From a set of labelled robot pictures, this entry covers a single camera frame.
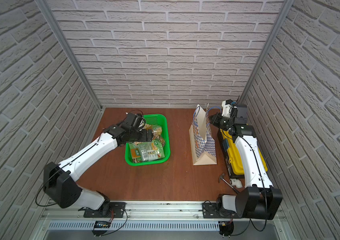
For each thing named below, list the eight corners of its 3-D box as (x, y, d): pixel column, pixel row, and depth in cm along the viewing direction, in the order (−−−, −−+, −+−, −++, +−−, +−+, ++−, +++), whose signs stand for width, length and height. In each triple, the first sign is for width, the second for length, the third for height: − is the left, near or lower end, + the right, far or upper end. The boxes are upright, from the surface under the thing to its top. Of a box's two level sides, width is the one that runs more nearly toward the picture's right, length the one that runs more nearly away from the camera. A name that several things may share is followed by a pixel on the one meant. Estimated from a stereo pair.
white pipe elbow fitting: (230, 187, 83) (232, 186, 80) (229, 180, 86) (231, 178, 83) (240, 187, 83) (242, 186, 80) (238, 180, 86) (240, 178, 83)
